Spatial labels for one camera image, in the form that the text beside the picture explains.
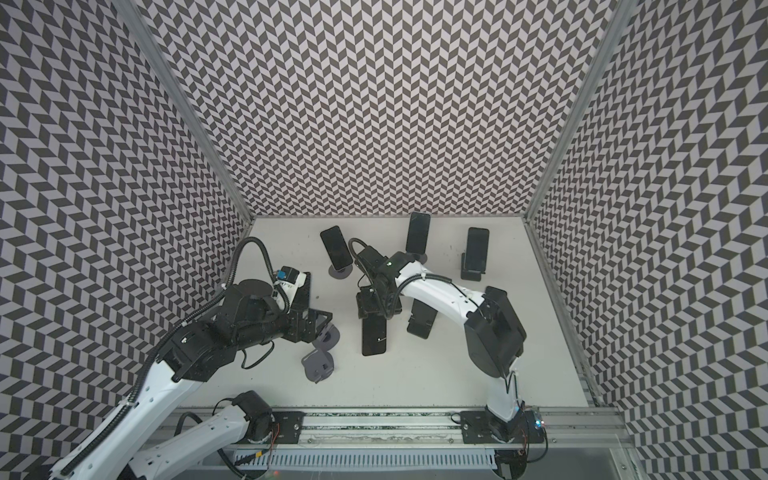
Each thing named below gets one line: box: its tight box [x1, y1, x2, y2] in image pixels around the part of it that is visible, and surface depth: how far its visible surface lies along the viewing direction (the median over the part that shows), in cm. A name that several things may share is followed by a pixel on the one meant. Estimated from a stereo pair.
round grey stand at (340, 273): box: [328, 264, 353, 279], surface depth 101 cm
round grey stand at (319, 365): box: [301, 349, 334, 384], surface depth 80 cm
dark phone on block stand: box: [466, 227, 490, 273], surface depth 96 cm
